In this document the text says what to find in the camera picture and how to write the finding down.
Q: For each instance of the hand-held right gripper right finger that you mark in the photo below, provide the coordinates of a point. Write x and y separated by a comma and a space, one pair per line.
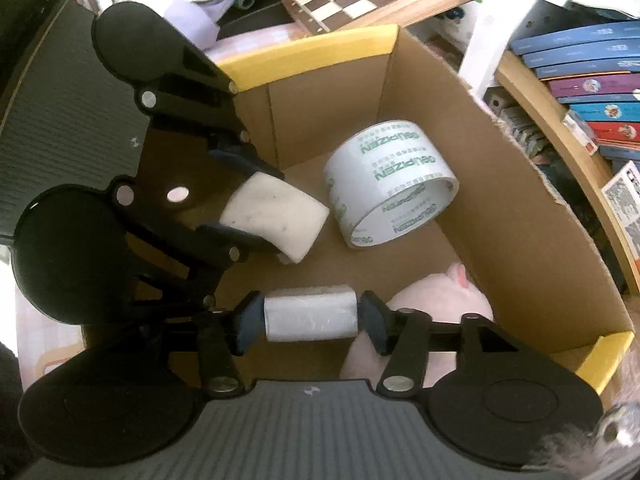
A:
372, 327

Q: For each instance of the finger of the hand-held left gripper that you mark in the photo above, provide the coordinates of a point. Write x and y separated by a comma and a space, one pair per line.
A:
200, 110
230, 240

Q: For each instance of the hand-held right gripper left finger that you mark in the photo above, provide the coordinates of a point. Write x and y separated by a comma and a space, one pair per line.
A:
247, 327

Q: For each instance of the white soap bar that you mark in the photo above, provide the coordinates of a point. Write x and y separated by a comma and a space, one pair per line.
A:
275, 215

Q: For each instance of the small white bag roll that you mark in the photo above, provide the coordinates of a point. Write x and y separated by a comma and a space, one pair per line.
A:
310, 315

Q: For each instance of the pink plush pig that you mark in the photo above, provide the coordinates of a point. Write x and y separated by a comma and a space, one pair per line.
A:
440, 297

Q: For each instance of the white green-printed tape roll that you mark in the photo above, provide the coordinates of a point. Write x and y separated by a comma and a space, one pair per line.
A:
390, 160

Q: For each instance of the yellow cardboard box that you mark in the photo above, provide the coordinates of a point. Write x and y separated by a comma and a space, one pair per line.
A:
500, 210

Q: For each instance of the lavender garment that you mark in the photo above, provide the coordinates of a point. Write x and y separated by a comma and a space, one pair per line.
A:
192, 20

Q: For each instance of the grey fluffy tuft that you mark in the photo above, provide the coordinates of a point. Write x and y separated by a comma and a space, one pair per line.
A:
575, 450

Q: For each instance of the white printed booklet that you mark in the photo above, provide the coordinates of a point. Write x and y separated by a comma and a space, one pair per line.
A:
625, 205

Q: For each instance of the white wooden bookshelf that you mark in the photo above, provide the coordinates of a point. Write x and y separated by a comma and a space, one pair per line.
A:
500, 20

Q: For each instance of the row of blue picture books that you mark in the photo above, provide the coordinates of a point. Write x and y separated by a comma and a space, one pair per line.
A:
590, 85

